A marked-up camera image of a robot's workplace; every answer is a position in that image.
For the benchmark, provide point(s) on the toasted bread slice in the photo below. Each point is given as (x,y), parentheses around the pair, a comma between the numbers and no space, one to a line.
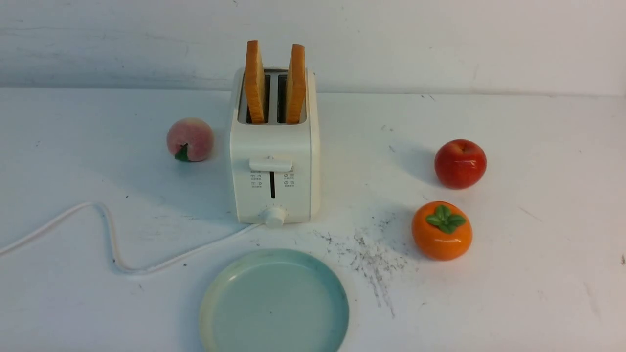
(255,82)
(296,84)

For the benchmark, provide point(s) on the white two-slot toaster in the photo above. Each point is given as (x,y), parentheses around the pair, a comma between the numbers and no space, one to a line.
(274,166)

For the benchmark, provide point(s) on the pink peach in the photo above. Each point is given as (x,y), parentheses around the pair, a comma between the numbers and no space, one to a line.
(190,140)

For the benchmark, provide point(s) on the light green round plate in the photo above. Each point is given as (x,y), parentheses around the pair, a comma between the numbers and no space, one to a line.
(274,300)

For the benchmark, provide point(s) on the orange persimmon with green leaf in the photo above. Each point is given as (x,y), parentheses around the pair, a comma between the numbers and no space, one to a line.
(441,231)

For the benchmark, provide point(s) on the red apple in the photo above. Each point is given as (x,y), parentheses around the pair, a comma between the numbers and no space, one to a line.
(460,164)

